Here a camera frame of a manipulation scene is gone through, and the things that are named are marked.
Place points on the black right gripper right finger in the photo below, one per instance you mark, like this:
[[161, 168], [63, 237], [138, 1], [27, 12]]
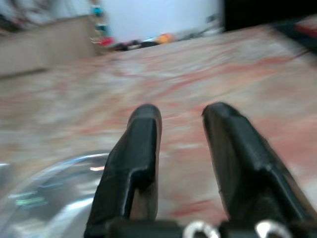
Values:
[[247, 158]]

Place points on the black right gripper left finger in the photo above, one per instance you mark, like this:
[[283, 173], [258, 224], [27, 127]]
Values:
[[128, 158]]

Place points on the shiny silver metal bowl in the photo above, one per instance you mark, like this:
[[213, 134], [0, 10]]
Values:
[[52, 193]]

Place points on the red small object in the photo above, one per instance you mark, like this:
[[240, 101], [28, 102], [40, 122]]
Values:
[[107, 41]]

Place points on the orange round object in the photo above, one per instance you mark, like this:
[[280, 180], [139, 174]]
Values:
[[164, 38]]

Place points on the black furniture with red item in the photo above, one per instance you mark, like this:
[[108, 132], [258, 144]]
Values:
[[297, 29]]

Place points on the beige wooden cabinet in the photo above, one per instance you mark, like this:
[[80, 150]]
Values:
[[47, 42]]

